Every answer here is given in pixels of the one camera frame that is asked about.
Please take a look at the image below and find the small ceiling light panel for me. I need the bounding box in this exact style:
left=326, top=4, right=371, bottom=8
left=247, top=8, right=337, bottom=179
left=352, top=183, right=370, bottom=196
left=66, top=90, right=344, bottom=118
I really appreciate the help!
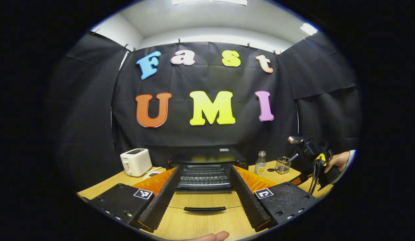
left=300, top=23, right=318, bottom=36

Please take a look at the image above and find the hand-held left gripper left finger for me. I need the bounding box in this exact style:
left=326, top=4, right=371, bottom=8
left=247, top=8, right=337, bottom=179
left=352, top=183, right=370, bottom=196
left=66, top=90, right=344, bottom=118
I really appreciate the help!
left=88, top=167, right=182, bottom=233

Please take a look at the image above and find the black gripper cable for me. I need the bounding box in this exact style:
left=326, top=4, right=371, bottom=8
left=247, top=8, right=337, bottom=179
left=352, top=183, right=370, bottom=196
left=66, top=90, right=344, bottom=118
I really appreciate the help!
left=308, top=152, right=325, bottom=196

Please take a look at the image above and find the white toaster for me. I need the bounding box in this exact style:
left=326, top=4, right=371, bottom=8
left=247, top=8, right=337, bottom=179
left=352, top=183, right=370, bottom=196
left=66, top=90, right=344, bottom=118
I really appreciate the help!
left=120, top=148, right=153, bottom=177

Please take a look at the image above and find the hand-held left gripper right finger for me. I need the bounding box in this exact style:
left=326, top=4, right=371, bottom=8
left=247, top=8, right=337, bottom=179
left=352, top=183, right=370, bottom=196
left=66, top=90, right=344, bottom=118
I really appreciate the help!
left=229, top=165, right=321, bottom=232

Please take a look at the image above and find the black backdrop cloth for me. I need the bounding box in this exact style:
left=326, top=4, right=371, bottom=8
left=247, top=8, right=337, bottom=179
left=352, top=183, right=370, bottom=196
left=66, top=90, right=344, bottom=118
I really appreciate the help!
left=55, top=32, right=361, bottom=191

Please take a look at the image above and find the black electric oven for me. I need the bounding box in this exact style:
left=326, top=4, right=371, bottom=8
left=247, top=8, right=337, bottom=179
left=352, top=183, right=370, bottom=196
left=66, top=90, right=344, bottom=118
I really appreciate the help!
left=166, top=147, right=248, bottom=215

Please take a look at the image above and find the clear glass bottle yellow label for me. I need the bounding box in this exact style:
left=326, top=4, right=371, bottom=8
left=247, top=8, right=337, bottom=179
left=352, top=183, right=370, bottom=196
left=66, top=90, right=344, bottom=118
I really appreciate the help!
left=254, top=151, right=267, bottom=177

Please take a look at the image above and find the large ceiling light panel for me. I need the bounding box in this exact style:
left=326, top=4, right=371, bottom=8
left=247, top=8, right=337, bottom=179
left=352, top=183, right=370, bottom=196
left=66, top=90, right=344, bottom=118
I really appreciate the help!
left=172, top=0, right=248, bottom=6

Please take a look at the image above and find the textured glass cup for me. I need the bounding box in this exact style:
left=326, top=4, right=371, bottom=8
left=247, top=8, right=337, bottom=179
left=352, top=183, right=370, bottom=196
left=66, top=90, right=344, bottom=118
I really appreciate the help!
left=275, top=156, right=291, bottom=175

